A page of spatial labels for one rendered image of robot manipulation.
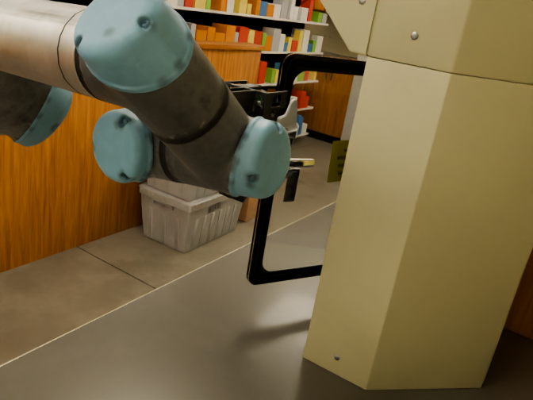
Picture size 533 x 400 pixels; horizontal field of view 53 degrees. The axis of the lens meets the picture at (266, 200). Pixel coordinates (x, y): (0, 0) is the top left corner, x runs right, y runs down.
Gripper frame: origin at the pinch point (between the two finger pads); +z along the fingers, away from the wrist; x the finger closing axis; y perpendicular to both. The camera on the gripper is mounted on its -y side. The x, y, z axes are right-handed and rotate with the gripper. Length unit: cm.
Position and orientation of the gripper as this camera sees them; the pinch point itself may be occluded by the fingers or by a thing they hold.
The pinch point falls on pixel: (289, 129)
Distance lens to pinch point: 82.8
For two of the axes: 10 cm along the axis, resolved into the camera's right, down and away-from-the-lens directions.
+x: -8.3, -3.1, 4.7
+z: 5.4, -2.1, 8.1
